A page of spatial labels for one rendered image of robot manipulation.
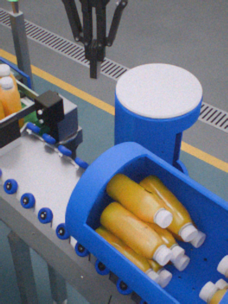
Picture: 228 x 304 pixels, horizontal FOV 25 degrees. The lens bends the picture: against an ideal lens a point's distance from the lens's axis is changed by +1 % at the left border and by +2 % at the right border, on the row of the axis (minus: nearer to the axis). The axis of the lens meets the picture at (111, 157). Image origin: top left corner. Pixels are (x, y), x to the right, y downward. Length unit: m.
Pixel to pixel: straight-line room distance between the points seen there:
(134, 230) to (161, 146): 0.55
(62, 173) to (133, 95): 0.34
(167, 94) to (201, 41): 2.21
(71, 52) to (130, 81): 2.01
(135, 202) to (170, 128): 0.48
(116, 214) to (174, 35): 2.81
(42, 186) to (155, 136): 0.39
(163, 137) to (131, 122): 0.11
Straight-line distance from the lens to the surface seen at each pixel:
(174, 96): 1.68
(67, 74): 3.52
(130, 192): 1.22
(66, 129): 1.93
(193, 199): 1.31
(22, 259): 1.90
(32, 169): 1.60
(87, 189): 1.17
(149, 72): 1.77
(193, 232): 1.22
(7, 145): 1.65
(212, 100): 3.35
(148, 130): 1.64
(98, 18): 0.98
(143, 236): 1.17
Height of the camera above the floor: 2.08
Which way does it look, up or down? 45 degrees down
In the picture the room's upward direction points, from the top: straight up
